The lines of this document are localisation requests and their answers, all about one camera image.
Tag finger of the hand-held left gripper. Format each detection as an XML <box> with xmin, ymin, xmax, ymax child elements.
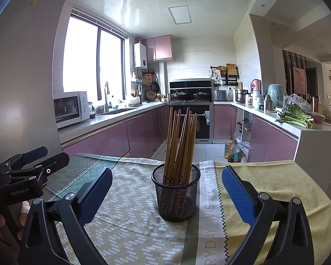
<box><xmin>0</xmin><ymin>152</ymin><xmax>70</xmax><ymax>187</ymax></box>
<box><xmin>0</xmin><ymin>146</ymin><xmax>49</xmax><ymax>173</ymax></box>

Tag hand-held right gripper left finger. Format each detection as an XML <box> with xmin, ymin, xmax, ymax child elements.
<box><xmin>18</xmin><ymin>167</ymin><xmax>113</xmax><ymax>265</ymax></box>

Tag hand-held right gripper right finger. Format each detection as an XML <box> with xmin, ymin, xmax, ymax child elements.
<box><xmin>221</xmin><ymin>165</ymin><xmax>315</xmax><ymax>265</ymax></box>

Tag black mesh utensil holder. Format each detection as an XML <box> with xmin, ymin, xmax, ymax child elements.
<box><xmin>151</xmin><ymin>163</ymin><xmax>201</xmax><ymax>222</ymax></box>

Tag bundle of bamboo chopsticks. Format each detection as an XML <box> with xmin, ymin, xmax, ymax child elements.
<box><xmin>163</xmin><ymin>106</ymin><xmax>198</xmax><ymax>196</ymax></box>

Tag person's left hand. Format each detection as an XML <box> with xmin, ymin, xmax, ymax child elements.
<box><xmin>0</xmin><ymin>200</ymin><xmax>31</xmax><ymax>254</ymax></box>

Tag cooking oil bottle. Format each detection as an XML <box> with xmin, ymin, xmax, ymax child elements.
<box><xmin>224</xmin><ymin>136</ymin><xmax>241</xmax><ymax>163</ymax></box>

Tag patchwork patterned tablecloth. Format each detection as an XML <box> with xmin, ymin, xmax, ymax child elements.
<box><xmin>43</xmin><ymin>155</ymin><xmax>331</xmax><ymax>265</ymax></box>

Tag purple kitchen base cabinets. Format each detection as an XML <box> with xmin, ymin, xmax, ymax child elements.
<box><xmin>214</xmin><ymin>105</ymin><xmax>298</xmax><ymax>163</ymax></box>
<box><xmin>61</xmin><ymin>106</ymin><xmax>170</xmax><ymax>159</ymax></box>

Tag white microwave oven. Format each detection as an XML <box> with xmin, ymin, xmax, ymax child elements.
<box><xmin>53</xmin><ymin>91</ymin><xmax>90</xmax><ymax>129</ymax></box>

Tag black built-in oven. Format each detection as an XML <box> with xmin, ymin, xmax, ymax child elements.
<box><xmin>169</xmin><ymin>104</ymin><xmax>213</xmax><ymax>140</ymax></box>

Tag grey refrigerator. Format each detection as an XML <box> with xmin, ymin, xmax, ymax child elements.
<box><xmin>0</xmin><ymin>0</ymin><xmax>73</xmax><ymax>155</ymax></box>

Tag kitchen faucet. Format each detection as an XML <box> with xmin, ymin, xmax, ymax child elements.
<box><xmin>104</xmin><ymin>81</ymin><xmax>111</xmax><ymax>113</ymax></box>

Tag steel thermos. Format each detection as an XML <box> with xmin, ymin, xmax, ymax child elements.
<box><xmin>263</xmin><ymin>95</ymin><xmax>273</xmax><ymax>113</ymax></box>

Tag green leafy vegetables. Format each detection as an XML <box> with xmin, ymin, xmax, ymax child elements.
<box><xmin>275</xmin><ymin>103</ymin><xmax>316</xmax><ymax>129</ymax></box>

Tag steel stockpot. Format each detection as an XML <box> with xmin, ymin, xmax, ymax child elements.
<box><xmin>234</xmin><ymin>89</ymin><xmax>249</xmax><ymax>104</ymax></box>

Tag lidded cooking pot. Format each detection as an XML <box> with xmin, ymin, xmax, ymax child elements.
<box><xmin>192</xmin><ymin>90</ymin><xmax>211</xmax><ymax>100</ymax></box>
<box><xmin>171</xmin><ymin>89</ymin><xmax>188</xmax><ymax>100</ymax></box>

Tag kitchen window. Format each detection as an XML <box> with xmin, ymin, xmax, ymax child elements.
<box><xmin>62</xmin><ymin>15</ymin><xmax>127</xmax><ymax>101</ymax></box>

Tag green air fryer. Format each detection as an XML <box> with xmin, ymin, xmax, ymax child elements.
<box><xmin>267</xmin><ymin>83</ymin><xmax>288</xmax><ymax>108</ymax></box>

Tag clear plastic bag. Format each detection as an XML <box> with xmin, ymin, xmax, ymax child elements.
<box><xmin>283</xmin><ymin>93</ymin><xmax>312</xmax><ymax>114</ymax></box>

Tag copper tumbler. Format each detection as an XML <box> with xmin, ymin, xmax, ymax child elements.
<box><xmin>310</xmin><ymin>96</ymin><xmax>320</xmax><ymax>114</ymax></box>

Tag black integrated stove hood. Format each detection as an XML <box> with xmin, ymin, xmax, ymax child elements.
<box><xmin>169</xmin><ymin>79</ymin><xmax>214</xmax><ymax>102</ymax></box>

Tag framed painting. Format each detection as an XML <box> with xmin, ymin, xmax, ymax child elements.
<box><xmin>292</xmin><ymin>66</ymin><xmax>307</xmax><ymax>96</ymax></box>

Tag white water heater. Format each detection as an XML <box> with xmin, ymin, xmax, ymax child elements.
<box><xmin>134</xmin><ymin>43</ymin><xmax>149</xmax><ymax>69</ymax></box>

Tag ceiling light panel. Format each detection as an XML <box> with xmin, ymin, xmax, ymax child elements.
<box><xmin>168</xmin><ymin>6</ymin><xmax>194</xmax><ymax>25</ymax></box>

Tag black wall storage rack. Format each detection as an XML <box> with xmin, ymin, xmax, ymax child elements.
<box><xmin>210</xmin><ymin>63</ymin><xmax>240</xmax><ymax>87</ymax></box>

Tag pink wall cabinet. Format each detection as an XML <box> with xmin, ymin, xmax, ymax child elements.
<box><xmin>141</xmin><ymin>35</ymin><xmax>173</xmax><ymax>62</ymax></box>

